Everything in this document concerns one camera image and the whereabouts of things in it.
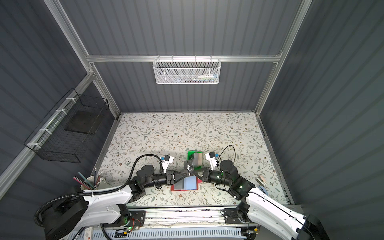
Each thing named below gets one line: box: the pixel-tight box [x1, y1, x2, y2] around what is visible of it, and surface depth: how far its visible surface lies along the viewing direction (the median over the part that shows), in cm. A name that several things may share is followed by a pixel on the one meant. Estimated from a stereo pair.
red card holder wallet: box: [170, 175, 202, 191], surface depth 84 cm
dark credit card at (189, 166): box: [183, 159, 194, 176], surface depth 76 cm
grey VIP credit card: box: [174, 178, 184, 190], surface depth 84 cm
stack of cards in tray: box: [193, 152, 203, 167], surface depth 93 cm
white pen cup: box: [80, 175, 113, 190], surface depth 78 cm
